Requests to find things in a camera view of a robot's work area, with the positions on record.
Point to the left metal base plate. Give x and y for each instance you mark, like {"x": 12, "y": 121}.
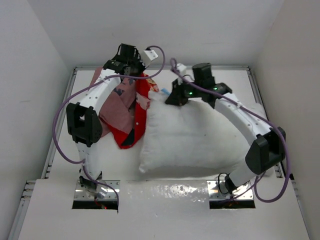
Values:
{"x": 102, "y": 193}

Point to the metal base plate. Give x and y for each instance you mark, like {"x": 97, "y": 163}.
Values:
{"x": 242, "y": 193}
{"x": 102, "y": 193}

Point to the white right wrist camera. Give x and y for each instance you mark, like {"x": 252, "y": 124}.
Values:
{"x": 180, "y": 69}

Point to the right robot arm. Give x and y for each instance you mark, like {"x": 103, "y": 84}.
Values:
{"x": 267, "y": 142}

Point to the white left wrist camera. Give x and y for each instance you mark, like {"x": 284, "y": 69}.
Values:
{"x": 148, "y": 56}

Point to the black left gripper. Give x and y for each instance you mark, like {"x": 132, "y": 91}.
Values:
{"x": 138, "y": 58}

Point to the white front cover board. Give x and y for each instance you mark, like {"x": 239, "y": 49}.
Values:
{"x": 158, "y": 210}

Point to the red and pink pillowcase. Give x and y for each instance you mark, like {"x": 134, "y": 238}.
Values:
{"x": 124, "y": 112}

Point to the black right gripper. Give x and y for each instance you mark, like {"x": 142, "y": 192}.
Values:
{"x": 176, "y": 96}

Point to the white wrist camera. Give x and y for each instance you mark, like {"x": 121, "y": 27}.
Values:
{"x": 180, "y": 69}
{"x": 148, "y": 56}

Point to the white pillow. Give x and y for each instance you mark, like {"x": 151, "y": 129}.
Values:
{"x": 192, "y": 140}

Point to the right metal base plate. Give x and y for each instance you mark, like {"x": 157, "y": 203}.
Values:
{"x": 242, "y": 193}

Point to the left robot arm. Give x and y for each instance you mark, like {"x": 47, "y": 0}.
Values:
{"x": 83, "y": 123}

